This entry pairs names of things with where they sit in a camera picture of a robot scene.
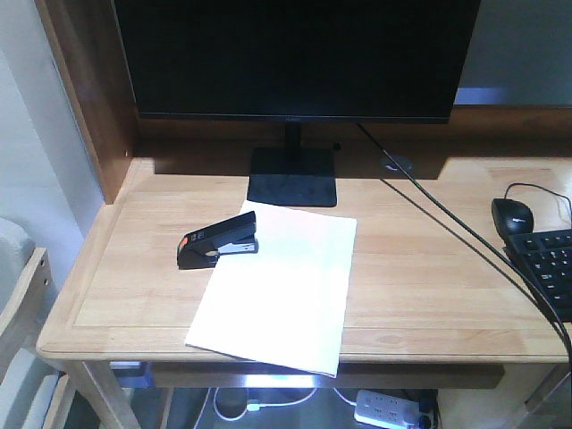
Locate white paper sheets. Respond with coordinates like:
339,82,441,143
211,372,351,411
185,201,357,377

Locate black orange stapler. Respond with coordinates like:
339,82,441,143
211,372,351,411
176,211,258,270

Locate wooden desk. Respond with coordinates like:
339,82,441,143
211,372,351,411
37,1,571,428

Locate black computer monitor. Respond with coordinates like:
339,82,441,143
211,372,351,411
114,1,480,207

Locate white power strip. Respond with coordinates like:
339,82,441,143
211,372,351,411
354,390,434,429

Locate black computer mouse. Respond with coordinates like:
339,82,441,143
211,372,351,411
491,181,572,238

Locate black keyboard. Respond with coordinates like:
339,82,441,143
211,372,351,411
505,229,571,322

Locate grey cushioned wooden chair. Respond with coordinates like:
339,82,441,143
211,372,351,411
1,218,75,428

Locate black monitor cable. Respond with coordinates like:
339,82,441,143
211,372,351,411
355,122,572,372

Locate white charger cable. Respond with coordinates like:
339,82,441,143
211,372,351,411
211,386,318,423

